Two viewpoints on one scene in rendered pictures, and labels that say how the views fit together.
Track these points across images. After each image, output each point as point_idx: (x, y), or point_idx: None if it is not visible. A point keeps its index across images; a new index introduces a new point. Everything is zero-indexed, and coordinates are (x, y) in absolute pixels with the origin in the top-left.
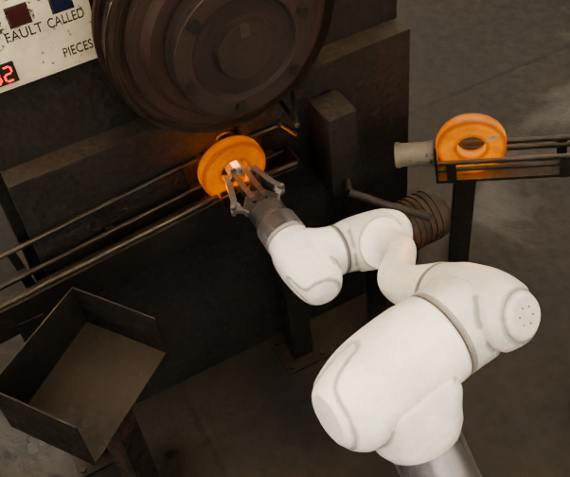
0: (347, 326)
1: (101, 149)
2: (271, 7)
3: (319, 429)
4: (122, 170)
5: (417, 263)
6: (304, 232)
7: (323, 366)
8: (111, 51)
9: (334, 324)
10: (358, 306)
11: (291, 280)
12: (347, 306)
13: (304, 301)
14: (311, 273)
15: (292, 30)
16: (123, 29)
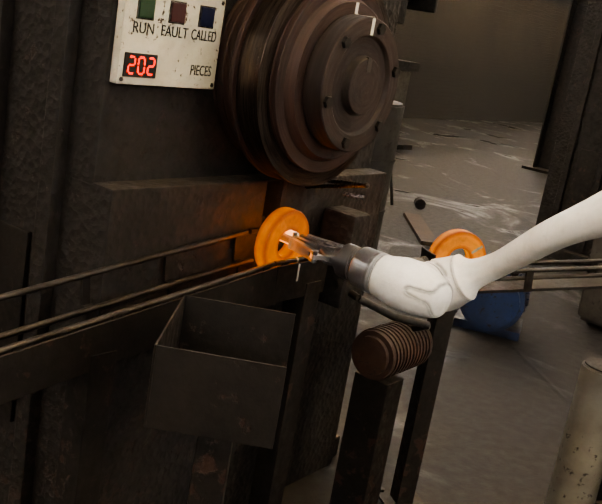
0: (300, 503)
1: (189, 184)
2: (379, 59)
3: None
4: (195, 218)
5: (336, 457)
6: (405, 257)
7: None
8: (266, 54)
9: (285, 502)
10: (300, 488)
11: (411, 289)
12: (289, 488)
13: (291, 440)
14: (434, 277)
15: (383, 89)
16: (279, 38)
